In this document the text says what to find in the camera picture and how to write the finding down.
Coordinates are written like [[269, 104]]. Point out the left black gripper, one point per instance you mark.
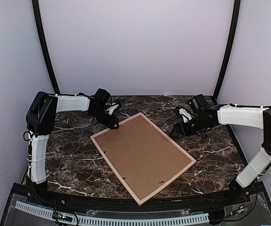
[[111, 122]]

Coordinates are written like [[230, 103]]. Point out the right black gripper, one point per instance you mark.
[[185, 133]]

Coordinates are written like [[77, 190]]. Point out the pink wooden picture frame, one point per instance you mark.
[[145, 200]]

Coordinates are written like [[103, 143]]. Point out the brown cardboard backing board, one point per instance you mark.
[[142, 155]]

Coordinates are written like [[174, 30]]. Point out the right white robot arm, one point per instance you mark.
[[252, 127]]

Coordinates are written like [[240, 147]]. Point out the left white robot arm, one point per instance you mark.
[[41, 117]]

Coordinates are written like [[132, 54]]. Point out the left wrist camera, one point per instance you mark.
[[104, 103]]

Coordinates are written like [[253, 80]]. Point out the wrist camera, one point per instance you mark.
[[104, 103], [198, 106]]

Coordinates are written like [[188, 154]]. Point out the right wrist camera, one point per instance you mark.
[[198, 106]]

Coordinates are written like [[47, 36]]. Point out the white slotted cable duct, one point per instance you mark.
[[82, 220]]

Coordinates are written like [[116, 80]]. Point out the black front rail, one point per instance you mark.
[[205, 202]]

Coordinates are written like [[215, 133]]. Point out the right black corner post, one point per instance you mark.
[[228, 49]]

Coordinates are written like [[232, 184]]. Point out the black corner post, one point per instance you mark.
[[228, 49], [44, 46]]

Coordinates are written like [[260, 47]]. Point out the left black corner post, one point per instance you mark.
[[44, 46]]

